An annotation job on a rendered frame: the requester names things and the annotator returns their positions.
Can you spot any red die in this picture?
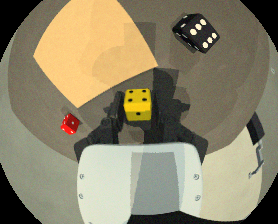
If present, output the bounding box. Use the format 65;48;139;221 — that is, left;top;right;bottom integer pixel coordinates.
61;114;80;135

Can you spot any tan flat mat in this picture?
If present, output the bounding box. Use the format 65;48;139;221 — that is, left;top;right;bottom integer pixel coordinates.
34;0;158;108

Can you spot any yellow die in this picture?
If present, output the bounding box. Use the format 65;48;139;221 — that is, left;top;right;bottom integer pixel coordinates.
124;89;152;121

